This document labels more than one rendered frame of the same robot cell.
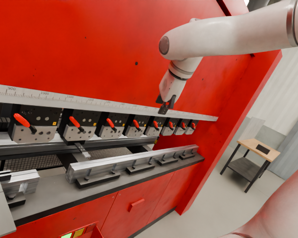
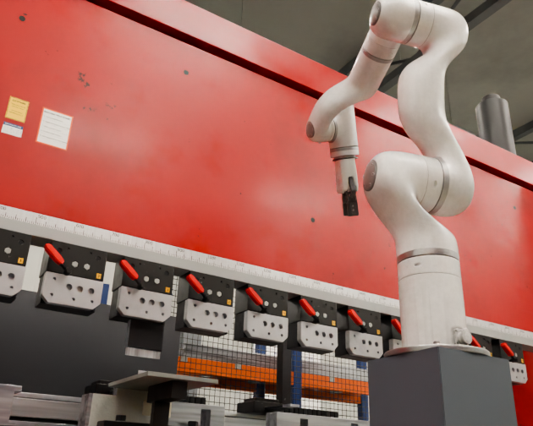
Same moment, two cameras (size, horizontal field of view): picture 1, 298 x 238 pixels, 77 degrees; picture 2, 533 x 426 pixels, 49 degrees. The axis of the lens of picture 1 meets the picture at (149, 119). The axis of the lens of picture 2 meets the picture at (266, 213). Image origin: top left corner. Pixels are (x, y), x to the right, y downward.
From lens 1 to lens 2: 1.27 m
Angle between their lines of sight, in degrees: 46
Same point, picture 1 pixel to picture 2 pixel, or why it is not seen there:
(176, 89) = (347, 168)
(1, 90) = (172, 252)
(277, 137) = not seen: outside the picture
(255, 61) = not seen: outside the picture
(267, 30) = (361, 66)
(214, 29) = (335, 90)
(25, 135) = (199, 314)
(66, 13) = (217, 172)
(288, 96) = not seen: outside the picture
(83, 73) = (248, 234)
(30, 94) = (197, 258)
